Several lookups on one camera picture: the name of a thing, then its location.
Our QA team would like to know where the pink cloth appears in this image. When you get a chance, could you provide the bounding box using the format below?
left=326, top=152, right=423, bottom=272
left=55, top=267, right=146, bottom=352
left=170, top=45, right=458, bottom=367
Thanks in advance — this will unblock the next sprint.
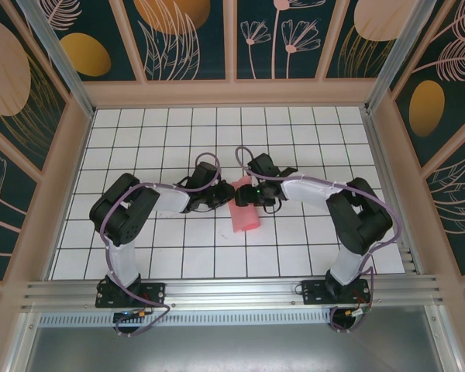
left=227, top=177, right=261, bottom=235

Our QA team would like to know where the grey metal sheet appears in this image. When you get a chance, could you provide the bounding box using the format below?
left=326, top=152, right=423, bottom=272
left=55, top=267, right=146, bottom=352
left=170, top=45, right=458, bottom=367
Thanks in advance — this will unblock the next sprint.
left=22, top=305, right=446, bottom=372

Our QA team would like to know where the small controller board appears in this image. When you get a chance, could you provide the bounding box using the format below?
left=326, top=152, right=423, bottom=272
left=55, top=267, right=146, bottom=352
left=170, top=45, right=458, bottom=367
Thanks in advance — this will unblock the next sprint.
left=113, top=308, right=148, bottom=322
left=343, top=305, right=373, bottom=319

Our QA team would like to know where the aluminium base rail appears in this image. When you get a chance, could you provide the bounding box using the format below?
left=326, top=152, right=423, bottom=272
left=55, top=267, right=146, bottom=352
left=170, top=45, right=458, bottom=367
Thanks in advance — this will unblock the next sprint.
left=20, top=274, right=446, bottom=312

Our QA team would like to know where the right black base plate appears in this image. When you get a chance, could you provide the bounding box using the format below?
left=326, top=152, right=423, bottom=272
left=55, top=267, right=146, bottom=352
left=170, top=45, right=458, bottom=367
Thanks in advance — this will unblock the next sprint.
left=301, top=279, right=371, bottom=307

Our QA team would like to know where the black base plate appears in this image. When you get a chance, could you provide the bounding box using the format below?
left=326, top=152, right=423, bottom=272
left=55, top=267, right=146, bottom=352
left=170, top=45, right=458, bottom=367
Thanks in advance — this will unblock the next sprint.
left=95, top=281, right=167, bottom=309
left=301, top=279, right=371, bottom=307

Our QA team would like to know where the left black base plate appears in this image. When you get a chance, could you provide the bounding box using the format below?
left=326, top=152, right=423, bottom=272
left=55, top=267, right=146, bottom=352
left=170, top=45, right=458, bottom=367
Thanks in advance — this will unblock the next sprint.
left=95, top=281, right=167, bottom=309

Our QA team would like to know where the slotted grey cable duct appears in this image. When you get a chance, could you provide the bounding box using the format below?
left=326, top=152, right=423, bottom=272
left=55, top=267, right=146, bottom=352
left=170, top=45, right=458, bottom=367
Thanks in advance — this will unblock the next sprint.
left=38, top=312, right=334, bottom=327

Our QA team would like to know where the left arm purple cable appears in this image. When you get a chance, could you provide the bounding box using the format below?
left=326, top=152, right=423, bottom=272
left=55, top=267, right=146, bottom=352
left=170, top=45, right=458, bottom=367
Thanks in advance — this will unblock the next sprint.
left=100, top=152, right=222, bottom=338

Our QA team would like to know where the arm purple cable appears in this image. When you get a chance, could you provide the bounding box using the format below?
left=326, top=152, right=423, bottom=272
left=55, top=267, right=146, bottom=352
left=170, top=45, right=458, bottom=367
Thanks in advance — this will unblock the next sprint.
left=234, top=146, right=399, bottom=335
left=100, top=152, right=222, bottom=338

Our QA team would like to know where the aluminium side rail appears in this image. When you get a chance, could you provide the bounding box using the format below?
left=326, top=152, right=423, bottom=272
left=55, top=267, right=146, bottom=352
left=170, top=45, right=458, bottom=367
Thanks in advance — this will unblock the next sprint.
left=362, top=108, right=425, bottom=277

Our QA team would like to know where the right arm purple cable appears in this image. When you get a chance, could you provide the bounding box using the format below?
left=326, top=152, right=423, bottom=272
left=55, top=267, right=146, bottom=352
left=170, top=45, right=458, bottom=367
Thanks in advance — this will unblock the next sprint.
left=234, top=146, right=399, bottom=335

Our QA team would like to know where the aluminium corner post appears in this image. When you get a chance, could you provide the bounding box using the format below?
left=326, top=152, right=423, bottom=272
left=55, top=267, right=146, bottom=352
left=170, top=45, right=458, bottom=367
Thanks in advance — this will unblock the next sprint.
left=365, top=0, right=436, bottom=114
left=17, top=0, right=96, bottom=117

